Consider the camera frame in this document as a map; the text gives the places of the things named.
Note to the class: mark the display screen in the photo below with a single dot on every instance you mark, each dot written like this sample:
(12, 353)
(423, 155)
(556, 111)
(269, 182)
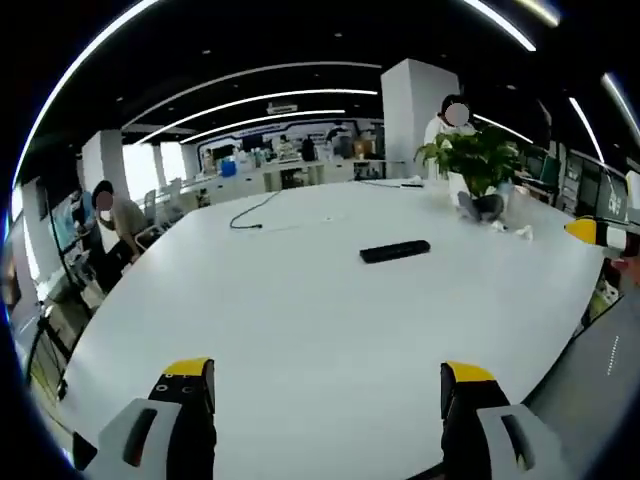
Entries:
(65, 225)

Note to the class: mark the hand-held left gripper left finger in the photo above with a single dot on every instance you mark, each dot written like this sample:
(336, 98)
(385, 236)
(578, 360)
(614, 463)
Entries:
(190, 440)

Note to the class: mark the grey mesh chair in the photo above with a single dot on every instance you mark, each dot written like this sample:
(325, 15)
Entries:
(590, 400)

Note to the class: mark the blue box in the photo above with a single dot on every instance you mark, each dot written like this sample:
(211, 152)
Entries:
(229, 168)

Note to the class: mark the dark grey cloth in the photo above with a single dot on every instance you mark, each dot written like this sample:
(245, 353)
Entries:
(482, 205)

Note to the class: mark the crumpled white tissue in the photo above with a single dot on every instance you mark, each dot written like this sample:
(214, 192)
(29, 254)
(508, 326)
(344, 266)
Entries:
(525, 232)
(500, 226)

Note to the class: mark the green leafy plant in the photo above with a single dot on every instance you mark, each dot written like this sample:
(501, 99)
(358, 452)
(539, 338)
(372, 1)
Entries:
(475, 155)

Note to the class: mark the white display counter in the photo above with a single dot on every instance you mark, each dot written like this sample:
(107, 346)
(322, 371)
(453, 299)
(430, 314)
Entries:
(250, 182)

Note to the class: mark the brown cardboard box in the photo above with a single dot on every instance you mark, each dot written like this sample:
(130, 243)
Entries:
(365, 149)

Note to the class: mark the curved ceiling light strip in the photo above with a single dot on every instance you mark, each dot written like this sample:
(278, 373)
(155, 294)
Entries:
(325, 93)
(310, 113)

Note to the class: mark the clear plastic bottle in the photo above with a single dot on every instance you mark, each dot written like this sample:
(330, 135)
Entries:
(520, 205)

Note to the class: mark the white square pillar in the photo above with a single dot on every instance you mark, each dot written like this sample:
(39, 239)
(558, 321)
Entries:
(105, 160)
(400, 125)

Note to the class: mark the white plant pot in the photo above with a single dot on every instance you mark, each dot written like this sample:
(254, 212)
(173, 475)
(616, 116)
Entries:
(457, 185)

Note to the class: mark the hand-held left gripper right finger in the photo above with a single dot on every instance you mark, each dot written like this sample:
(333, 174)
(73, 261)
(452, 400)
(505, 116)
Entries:
(460, 440)

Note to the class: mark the black remote control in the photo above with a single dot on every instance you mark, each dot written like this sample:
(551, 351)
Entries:
(395, 251)

